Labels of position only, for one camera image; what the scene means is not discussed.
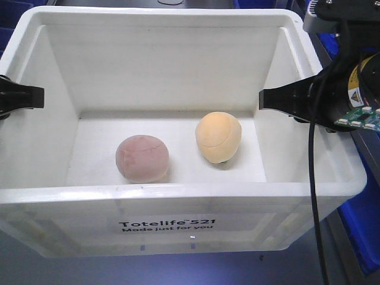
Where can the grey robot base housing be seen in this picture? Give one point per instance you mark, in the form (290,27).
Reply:
(358,19)

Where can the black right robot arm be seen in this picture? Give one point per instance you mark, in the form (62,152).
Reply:
(363,87)

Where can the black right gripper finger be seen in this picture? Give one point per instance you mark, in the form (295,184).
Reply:
(294,99)

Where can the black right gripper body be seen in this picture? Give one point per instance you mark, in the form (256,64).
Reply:
(324,98)

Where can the yellow plush fruit toy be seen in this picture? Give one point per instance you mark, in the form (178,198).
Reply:
(218,136)

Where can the white plastic tote box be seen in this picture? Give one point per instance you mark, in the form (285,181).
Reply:
(110,74)

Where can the green circuit board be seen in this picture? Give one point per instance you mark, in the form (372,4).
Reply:
(360,118)

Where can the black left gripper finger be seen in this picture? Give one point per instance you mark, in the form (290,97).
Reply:
(16,96)

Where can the pink plush fruit toy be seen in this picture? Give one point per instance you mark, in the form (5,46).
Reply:
(142,159)

